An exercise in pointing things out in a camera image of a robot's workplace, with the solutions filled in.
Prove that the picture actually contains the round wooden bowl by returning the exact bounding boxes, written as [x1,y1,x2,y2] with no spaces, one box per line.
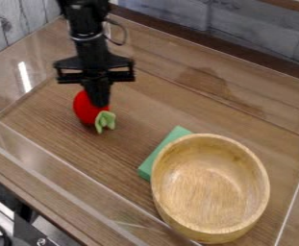
[149,134,271,244]

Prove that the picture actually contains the red felt fruit green leaves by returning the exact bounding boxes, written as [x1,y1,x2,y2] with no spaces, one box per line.
[73,90,116,134]

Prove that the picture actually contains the green foam block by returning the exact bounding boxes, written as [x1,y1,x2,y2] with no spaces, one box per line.
[137,125,194,183]

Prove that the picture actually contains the clear acrylic tray wall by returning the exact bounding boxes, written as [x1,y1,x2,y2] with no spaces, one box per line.
[0,16,299,246]

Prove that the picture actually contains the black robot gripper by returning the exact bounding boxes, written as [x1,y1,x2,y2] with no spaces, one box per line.
[52,54,135,108]

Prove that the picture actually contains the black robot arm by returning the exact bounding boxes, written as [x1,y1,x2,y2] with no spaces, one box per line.
[52,0,135,108]

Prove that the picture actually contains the black metal mount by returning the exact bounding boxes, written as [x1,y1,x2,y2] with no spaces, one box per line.
[12,215,57,246]

